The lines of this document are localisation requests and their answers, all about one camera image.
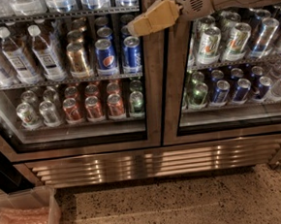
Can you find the white gripper with vent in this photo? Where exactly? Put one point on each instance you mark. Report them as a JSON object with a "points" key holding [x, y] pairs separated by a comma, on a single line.
{"points": [[192, 0]]}

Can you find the glass fridge door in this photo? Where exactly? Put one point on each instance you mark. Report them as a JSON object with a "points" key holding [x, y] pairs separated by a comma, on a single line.
{"points": [[260, 115], [85, 21]]}

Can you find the front green can left door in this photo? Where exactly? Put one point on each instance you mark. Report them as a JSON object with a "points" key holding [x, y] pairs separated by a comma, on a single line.
{"points": [[136, 104]]}

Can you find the green can door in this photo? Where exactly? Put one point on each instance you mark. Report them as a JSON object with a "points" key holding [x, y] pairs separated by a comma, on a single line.
{"points": [[197, 95], [136, 104]]}

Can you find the front green can right door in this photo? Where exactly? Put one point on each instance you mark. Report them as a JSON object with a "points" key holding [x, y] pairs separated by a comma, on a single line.
{"points": [[197, 95]]}

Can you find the steel fridge bottom grille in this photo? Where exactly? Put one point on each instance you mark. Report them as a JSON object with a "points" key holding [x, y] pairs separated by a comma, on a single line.
{"points": [[152, 162]]}

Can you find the front 7up can left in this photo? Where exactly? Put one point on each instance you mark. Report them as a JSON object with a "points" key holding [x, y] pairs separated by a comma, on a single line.
{"points": [[209, 45]]}

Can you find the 7up can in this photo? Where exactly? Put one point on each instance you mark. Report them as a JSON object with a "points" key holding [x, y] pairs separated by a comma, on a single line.
{"points": [[236, 43], [209, 45]]}

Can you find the front right blue pepsi can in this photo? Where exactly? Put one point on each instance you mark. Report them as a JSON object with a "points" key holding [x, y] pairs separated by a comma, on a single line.
{"points": [[132, 55]]}

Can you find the blue pepsi can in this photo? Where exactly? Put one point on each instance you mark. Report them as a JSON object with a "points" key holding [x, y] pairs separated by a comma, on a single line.
{"points": [[132, 55], [106, 58]]}

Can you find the front 7up can right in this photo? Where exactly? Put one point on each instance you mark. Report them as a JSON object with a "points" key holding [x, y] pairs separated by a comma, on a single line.
{"points": [[236, 43]]}

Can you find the front gold soda can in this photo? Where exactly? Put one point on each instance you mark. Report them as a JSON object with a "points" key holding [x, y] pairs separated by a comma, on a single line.
{"points": [[79, 61]]}

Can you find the orange can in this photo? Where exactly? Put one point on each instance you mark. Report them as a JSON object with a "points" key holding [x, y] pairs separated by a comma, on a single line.
{"points": [[94, 109], [116, 107], [73, 112]]}

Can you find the silver blue can upper right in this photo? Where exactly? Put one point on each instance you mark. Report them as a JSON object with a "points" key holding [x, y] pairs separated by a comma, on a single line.
{"points": [[261, 46]]}

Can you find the tea bottle white cap right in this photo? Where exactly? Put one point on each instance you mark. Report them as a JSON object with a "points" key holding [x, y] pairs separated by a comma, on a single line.
{"points": [[47, 53]]}

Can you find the tea bottle white cap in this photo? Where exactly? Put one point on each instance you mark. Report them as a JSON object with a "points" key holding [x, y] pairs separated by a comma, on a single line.
{"points": [[47, 53], [20, 57]]}

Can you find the tea bottle white cap middle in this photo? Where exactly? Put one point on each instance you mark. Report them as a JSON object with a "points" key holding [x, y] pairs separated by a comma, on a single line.
{"points": [[20, 57]]}

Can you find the front silver can far left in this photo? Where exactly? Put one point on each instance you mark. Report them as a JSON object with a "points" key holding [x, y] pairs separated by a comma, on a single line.
{"points": [[29, 117]]}

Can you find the clear plastic storage bin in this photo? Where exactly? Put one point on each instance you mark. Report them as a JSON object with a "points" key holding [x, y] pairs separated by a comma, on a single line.
{"points": [[39, 197]]}

